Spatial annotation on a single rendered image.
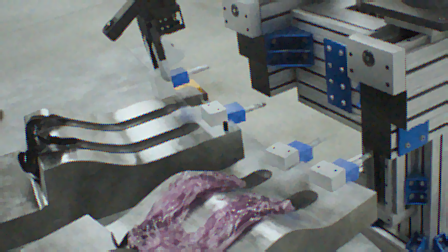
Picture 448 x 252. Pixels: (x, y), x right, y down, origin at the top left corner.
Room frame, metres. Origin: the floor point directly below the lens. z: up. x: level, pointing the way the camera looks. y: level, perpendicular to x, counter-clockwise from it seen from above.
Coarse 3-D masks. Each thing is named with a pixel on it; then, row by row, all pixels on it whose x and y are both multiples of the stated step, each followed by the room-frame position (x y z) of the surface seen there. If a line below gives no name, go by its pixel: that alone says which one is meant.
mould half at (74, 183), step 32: (64, 128) 1.12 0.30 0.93; (160, 128) 1.14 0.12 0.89; (0, 160) 1.16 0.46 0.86; (64, 160) 0.98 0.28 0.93; (96, 160) 0.99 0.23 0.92; (128, 160) 1.03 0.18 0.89; (160, 160) 1.03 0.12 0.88; (192, 160) 1.05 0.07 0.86; (224, 160) 1.07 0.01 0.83; (0, 192) 1.03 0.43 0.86; (32, 192) 1.01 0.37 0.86; (64, 192) 0.97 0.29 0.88; (96, 192) 0.99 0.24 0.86; (128, 192) 1.00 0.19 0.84; (0, 224) 0.93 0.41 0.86; (32, 224) 0.94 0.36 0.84; (64, 224) 0.96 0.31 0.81
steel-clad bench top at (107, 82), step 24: (144, 48) 1.88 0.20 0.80; (48, 72) 1.80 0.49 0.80; (72, 72) 1.76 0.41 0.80; (96, 72) 1.73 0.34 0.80; (120, 72) 1.71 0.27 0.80; (144, 72) 1.68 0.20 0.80; (0, 96) 1.66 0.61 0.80; (24, 96) 1.64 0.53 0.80; (48, 96) 1.61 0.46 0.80; (72, 96) 1.58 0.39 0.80; (96, 96) 1.56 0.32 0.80; (120, 96) 1.53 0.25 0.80; (144, 96) 1.51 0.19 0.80; (0, 120) 1.50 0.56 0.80; (0, 144) 1.36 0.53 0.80; (24, 144) 1.34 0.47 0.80; (120, 216) 0.98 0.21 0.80; (360, 240) 0.81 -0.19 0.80
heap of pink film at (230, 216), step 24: (168, 192) 0.86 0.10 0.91; (192, 192) 0.85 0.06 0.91; (216, 192) 0.86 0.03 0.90; (168, 216) 0.82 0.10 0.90; (216, 216) 0.78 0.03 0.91; (240, 216) 0.77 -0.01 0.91; (264, 216) 0.78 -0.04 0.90; (144, 240) 0.77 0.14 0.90; (168, 240) 0.75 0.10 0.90; (192, 240) 0.75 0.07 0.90; (216, 240) 0.74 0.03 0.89
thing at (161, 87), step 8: (152, 72) 1.29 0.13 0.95; (160, 72) 1.27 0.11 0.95; (176, 72) 1.29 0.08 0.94; (184, 72) 1.28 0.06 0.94; (192, 72) 1.30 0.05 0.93; (152, 80) 1.27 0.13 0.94; (160, 80) 1.26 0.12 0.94; (176, 80) 1.27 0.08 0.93; (184, 80) 1.28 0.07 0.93; (152, 88) 1.29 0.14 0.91; (160, 88) 1.25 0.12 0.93; (168, 88) 1.26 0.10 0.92; (160, 96) 1.25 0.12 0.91; (168, 96) 1.26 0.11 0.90
